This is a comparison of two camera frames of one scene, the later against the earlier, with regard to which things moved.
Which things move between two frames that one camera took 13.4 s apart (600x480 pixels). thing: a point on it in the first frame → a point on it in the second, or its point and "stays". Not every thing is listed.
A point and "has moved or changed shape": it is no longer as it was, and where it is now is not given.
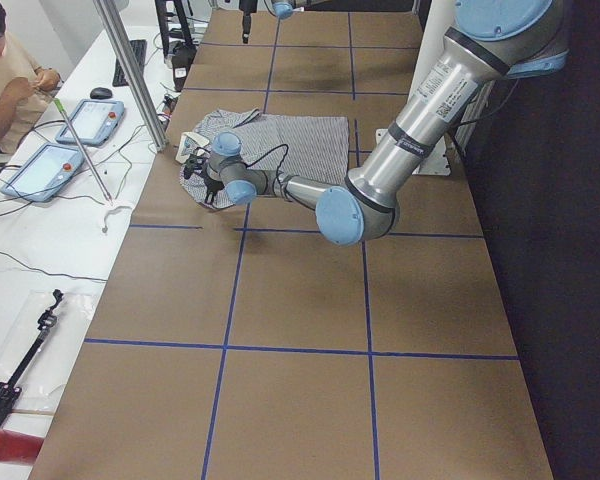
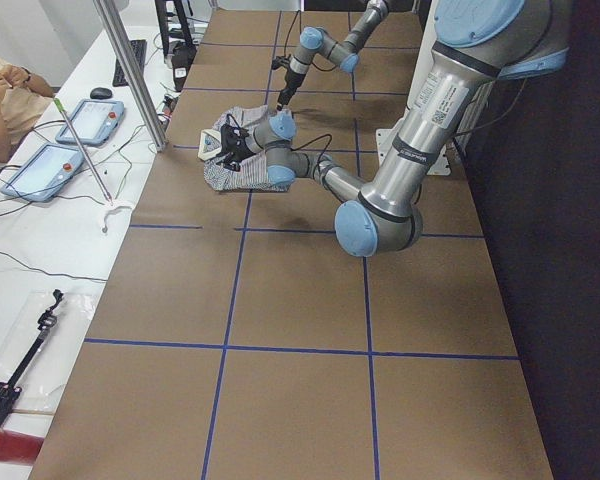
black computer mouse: x=101 y=93 stays
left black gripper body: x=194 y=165 → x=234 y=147
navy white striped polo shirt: x=301 y=146 has moved or changed shape
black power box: x=183 y=54 stays
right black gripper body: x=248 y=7 → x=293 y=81
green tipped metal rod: x=59 y=103 stays
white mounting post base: x=434 y=162 stays
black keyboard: x=138 y=48 stays
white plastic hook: x=105 y=228 stays
